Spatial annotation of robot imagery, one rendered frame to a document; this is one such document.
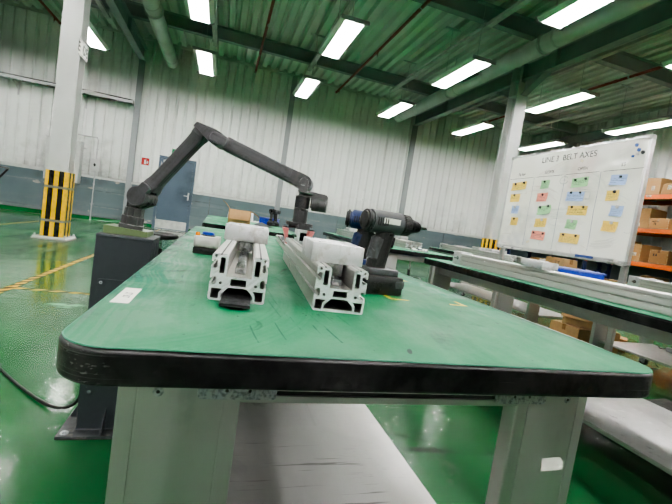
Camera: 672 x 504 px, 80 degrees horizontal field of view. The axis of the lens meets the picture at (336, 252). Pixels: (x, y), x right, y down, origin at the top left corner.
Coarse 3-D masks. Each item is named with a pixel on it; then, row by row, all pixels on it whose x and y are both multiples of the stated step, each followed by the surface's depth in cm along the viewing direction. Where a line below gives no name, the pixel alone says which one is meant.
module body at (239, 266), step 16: (224, 256) 71; (240, 256) 93; (256, 256) 74; (224, 272) 71; (240, 272) 75; (256, 272) 78; (208, 288) 71; (224, 288) 71; (240, 288) 72; (256, 288) 72
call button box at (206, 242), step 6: (204, 234) 134; (198, 240) 131; (204, 240) 131; (210, 240) 131; (216, 240) 132; (198, 246) 131; (204, 246) 131; (210, 246) 132; (216, 246) 132; (192, 252) 131; (198, 252) 131; (204, 252) 131; (210, 252) 132
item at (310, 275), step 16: (288, 240) 140; (288, 256) 134; (304, 256) 94; (304, 272) 91; (320, 272) 77; (352, 272) 78; (304, 288) 87; (320, 288) 75; (336, 288) 76; (352, 288) 76; (320, 304) 76; (336, 304) 81; (352, 304) 76
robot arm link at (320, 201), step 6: (300, 180) 152; (306, 180) 152; (300, 186) 152; (306, 186) 152; (300, 192) 155; (306, 192) 152; (312, 192) 153; (318, 198) 154; (324, 198) 154; (312, 204) 153; (318, 204) 153; (324, 204) 153; (312, 210) 155; (318, 210) 154; (324, 210) 154
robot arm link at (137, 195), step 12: (192, 132) 155; (204, 132) 154; (180, 144) 156; (192, 144) 155; (216, 144) 154; (180, 156) 156; (168, 168) 156; (180, 168) 160; (156, 180) 156; (168, 180) 159; (132, 192) 154; (144, 192) 154; (156, 192) 159; (132, 204) 154; (144, 204) 156
